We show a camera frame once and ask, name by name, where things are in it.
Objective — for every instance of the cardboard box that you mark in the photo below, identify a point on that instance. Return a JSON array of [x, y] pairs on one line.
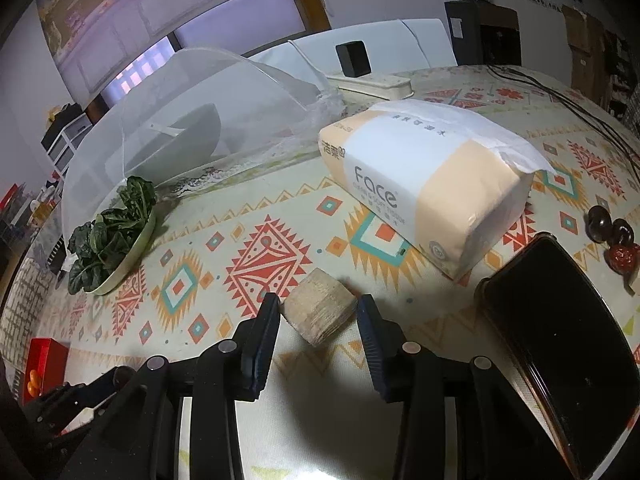
[[582, 50]]

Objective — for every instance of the white spoon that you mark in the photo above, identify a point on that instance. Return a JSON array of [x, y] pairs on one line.
[[165, 130]]

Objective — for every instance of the small orange mandarin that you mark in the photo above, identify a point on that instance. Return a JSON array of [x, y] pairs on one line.
[[33, 388]]

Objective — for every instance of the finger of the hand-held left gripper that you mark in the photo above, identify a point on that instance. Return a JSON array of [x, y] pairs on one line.
[[107, 382]]

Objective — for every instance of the white chair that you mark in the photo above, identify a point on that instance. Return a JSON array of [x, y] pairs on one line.
[[360, 42]]

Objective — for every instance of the black power adapter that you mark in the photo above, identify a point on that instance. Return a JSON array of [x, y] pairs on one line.
[[354, 57]]

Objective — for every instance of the plate of green leaves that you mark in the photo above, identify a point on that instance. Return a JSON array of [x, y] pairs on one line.
[[112, 235]]

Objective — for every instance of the large orange mandarin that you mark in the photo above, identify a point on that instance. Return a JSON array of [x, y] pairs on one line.
[[34, 375]]

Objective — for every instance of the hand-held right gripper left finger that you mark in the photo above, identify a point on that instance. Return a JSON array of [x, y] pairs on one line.
[[260, 350]]

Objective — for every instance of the white mesh food cover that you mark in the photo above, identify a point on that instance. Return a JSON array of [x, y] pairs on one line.
[[210, 90]]

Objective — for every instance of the black speaker box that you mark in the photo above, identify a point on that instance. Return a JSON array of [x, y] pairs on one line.
[[480, 30]]

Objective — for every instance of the white power strip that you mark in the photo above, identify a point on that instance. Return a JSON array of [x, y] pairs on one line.
[[372, 85]]

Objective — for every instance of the white plastic drawer unit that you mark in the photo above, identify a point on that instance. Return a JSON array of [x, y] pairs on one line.
[[67, 142]]

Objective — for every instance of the large wall poster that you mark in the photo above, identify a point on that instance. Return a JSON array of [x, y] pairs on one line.
[[150, 10]]

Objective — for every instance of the red box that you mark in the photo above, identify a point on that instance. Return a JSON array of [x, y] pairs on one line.
[[50, 360]]

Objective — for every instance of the tissue paper pack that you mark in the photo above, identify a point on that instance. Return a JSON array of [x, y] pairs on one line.
[[425, 175]]

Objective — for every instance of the dark red jujube date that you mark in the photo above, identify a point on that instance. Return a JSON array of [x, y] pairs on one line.
[[623, 259]]

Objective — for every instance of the grey bowl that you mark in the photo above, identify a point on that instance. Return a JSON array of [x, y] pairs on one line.
[[185, 132]]

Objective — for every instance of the black tray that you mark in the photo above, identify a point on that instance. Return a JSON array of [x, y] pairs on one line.
[[565, 340]]

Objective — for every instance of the wooden block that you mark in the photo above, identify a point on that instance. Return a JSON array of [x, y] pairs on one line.
[[320, 312]]

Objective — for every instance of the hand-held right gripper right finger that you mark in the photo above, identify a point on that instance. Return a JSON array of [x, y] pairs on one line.
[[372, 355]]

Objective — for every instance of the pale green plate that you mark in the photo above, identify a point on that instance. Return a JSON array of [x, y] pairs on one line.
[[140, 247]]

